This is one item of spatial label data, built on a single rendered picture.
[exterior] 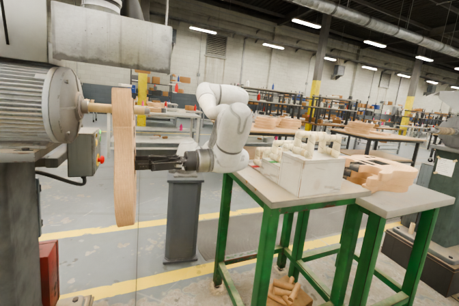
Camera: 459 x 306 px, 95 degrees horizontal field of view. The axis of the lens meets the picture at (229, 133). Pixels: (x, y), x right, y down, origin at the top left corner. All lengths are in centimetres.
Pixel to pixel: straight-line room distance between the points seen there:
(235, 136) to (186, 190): 106
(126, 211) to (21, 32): 57
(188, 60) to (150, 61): 1150
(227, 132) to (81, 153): 68
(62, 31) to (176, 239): 156
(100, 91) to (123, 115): 1141
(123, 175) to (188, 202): 116
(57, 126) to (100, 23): 32
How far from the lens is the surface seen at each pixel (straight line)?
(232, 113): 68
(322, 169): 105
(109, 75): 1197
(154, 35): 73
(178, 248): 195
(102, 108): 87
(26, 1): 87
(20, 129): 85
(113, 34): 73
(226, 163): 78
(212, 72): 1250
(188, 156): 76
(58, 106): 78
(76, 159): 114
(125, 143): 63
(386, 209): 126
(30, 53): 85
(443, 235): 262
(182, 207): 175
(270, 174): 115
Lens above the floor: 133
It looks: 9 degrees down
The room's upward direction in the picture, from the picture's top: 6 degrees clockwise
